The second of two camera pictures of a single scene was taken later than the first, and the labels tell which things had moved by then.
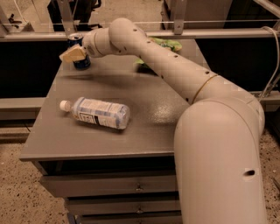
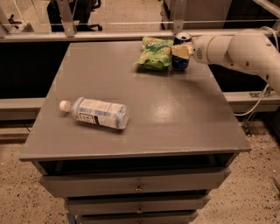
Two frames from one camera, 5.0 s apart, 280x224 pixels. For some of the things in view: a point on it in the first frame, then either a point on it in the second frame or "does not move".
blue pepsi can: [84, 62] → [179, 63]
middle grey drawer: [94, 205] does not move
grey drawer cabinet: [103, 138] does not move
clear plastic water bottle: [97, 111] does not move
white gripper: [89, 45] → [200, 51]
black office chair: [82, 15] does not move
